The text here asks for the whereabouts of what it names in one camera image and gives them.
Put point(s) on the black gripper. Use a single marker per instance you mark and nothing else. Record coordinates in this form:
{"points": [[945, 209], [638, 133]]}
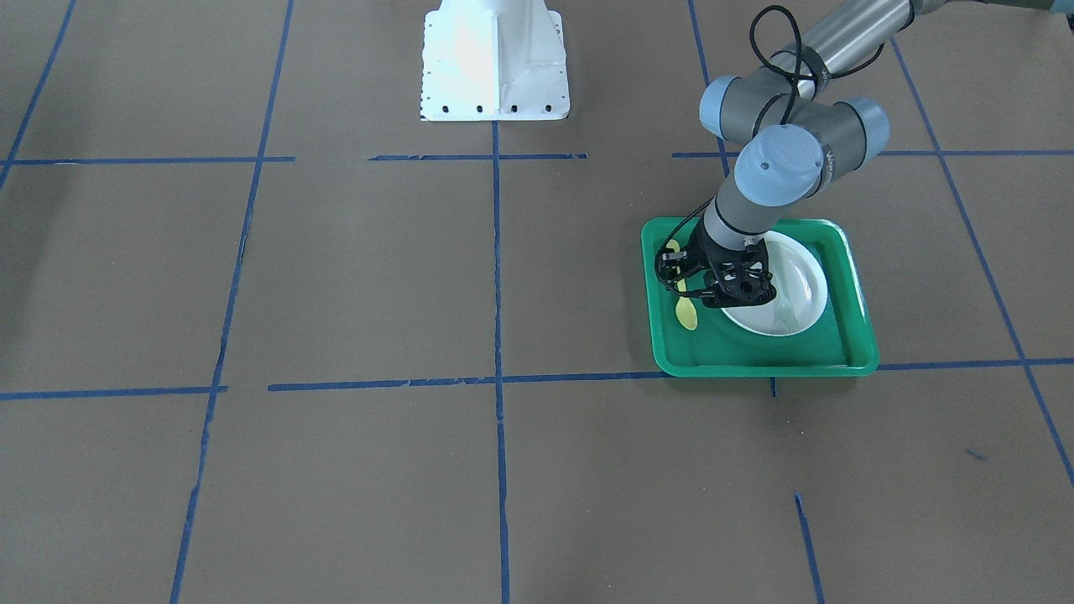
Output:
{"points": [[707, 256]]}

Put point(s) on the yellow plastic spoon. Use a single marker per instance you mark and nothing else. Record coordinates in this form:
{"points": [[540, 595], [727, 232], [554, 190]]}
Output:
{"points": [[685, 311]]}

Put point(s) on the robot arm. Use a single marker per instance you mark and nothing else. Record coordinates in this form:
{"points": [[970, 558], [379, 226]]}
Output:
{"points": [[792, 145]]}

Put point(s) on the white round plate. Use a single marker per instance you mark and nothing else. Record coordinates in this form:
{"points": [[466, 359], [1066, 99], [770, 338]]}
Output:
{"points": [[801, 291]]}

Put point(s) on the green plastic tray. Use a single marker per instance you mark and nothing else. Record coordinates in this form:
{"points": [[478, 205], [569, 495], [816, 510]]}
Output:
{"points": [[841, 343]]}

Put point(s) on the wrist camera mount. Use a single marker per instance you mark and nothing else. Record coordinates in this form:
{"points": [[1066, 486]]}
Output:
{"points": [[668, 265]]}

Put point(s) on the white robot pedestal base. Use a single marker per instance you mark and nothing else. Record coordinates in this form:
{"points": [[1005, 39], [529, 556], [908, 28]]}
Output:
{"points": [[494, 60]]}

